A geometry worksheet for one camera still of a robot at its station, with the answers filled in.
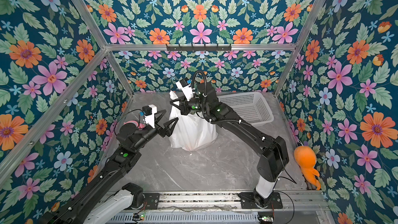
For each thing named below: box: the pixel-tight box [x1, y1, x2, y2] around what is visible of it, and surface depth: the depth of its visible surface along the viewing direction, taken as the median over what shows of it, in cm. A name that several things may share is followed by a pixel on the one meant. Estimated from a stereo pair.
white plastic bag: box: [168, 90, 219, 152], surface depth 81 cm
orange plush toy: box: [293, 145, 321, 191], surface depth 81 cm
